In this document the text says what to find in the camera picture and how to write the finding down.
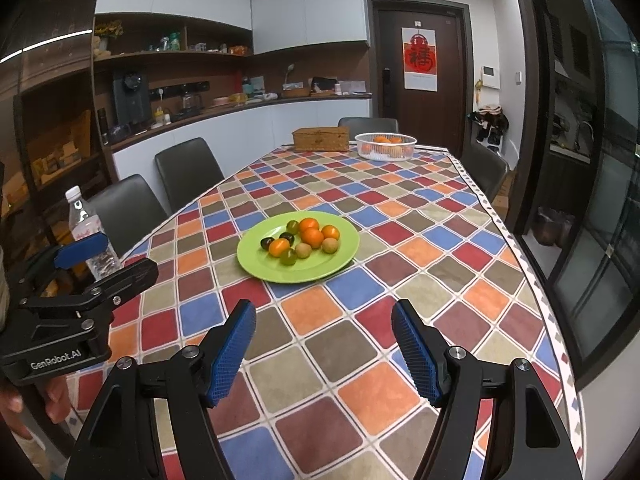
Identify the hanging tassel ornament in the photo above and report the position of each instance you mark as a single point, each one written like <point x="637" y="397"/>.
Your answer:
<point x="478" y="91"/>

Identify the green plate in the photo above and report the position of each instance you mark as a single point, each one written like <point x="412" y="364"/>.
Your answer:
<point x="325" y="265"/>

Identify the person's left hand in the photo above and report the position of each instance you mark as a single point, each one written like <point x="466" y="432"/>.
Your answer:
<point x="56" y="400"/>

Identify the cardboard box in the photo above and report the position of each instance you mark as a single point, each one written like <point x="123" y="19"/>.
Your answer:
<point x="502" y="200"/>

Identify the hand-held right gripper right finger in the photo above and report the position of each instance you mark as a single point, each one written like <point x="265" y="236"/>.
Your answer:
<point x="415" y="352"/>

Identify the sink faucet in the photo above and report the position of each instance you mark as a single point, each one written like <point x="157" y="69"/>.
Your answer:
<point x="584" y="135"/>

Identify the white desk lamp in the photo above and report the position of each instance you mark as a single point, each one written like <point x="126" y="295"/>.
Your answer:
<point x="288" y="77"/>

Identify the white wall intercom panel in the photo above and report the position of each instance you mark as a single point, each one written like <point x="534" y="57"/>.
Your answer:
<point x="490" y="77"/>

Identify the grey dining chair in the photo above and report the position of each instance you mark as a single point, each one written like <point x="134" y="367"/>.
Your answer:
<point x="187" y="172"/>
<point x="130" y="205"/>
<point x="485" y="172"/>
<point x="367" y="125"/>

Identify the black water dispenser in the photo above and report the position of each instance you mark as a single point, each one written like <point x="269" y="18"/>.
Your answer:
<point x="131" y="97"/>

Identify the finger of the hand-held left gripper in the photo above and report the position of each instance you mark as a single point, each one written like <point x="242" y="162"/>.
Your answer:
<point x="80" y="251"/>
<point x="130" y="280"/>

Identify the white cabinet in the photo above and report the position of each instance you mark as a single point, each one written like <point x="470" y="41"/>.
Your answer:
<point x="300" y="10"/>
<point x="250" y="130"/>

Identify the glass kettle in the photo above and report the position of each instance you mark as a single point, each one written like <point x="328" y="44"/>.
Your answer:
<point x="191" y="102"/>

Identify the clear plastic water bottle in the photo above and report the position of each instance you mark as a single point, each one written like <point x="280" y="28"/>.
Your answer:
<point x="87" y="225"/>

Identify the brown wicker box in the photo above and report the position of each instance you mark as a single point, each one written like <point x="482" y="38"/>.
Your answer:
<point x="320" y="140"/>

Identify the red and white wall calendar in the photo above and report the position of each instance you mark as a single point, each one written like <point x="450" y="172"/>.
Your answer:
<point x="419" y="60"/>

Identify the cluttered small rack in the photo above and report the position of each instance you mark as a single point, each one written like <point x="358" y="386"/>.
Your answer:
<point x="490" y="122"/>

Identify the checkered colourful tablecloth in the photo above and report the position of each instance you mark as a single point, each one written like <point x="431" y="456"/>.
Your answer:
<point x="350" y="335"/>

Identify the brown kiwi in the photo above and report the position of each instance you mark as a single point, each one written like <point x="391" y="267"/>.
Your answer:
<point x="303" y="250"/>
<point x="329" y="245"/>

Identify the green round fruit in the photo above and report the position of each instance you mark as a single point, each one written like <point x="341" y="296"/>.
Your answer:
<point x="287" y="258"/>
<point x="292" y="226"/>

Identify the brown trash bin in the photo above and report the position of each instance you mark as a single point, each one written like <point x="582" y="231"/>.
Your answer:
<point x="555" y="227"/>

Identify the dark brown door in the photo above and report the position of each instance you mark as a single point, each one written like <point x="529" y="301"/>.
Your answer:
<point x="450" y="110"/>

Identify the glass sliding door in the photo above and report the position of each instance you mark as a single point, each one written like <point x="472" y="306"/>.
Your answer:
<point x="610" y="185"/>

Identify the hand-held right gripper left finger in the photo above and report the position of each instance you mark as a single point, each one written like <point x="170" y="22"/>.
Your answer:
<point x="232" y="352"/>

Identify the brown wooden shelf unit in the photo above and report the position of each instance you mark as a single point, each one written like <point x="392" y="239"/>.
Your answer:
<point x="60" y="110"/>

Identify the white slatted basket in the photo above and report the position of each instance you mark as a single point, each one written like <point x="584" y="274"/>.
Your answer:
<point x="385" y="152"/>

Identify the white upper cabinet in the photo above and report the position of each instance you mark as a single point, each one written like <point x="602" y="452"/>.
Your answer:
<point x="300" y="10"/>

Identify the white lower cabinet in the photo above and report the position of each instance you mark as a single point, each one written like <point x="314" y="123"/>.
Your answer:
<point x="250" y="130"/>

